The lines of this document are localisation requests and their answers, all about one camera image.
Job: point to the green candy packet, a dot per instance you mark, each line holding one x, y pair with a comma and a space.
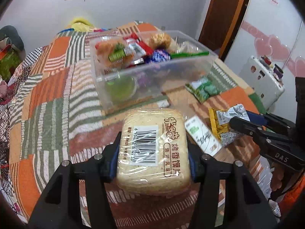
202, 89

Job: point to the green jelly cup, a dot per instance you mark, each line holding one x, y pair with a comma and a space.
121, 88

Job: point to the silver yellow snack packet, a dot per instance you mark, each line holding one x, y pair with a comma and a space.
220, 123

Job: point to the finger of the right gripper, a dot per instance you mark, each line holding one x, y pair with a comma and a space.
257, 119
246, 127

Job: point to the cat ear crisps bag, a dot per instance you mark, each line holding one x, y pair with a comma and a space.
164, 42

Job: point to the green patterned storage box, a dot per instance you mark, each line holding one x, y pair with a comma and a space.
9, 63

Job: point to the brown wooden door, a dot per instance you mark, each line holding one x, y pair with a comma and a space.
219, 23

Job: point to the blue white snack bag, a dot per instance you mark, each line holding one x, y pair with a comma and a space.
157, 57

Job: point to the clear plastic storage bin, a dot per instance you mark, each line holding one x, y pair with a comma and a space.
166, 75

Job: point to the red snack packet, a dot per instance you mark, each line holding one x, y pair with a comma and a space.
138, 47

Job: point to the person's right hand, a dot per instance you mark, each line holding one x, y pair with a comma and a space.
277, 177

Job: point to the purple biscuit pack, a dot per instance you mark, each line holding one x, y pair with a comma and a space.
143, 81

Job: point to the toasted bread slice pack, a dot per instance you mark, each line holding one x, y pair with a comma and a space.
153, 153

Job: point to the orange bun green label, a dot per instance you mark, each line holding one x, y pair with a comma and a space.
113, 54

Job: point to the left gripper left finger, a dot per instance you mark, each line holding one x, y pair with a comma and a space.
59, 203

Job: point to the round cracker sleeve white label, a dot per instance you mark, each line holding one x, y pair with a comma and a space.
202, 135

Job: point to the yellow pillow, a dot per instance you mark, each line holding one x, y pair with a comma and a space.
81, 24

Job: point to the patchwork striped bed quilt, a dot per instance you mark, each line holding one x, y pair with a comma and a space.
54, 114

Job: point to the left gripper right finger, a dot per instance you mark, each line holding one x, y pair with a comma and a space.
245, 204

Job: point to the wooden wardrobe with sliding doors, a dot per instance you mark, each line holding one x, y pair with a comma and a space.
272, 31

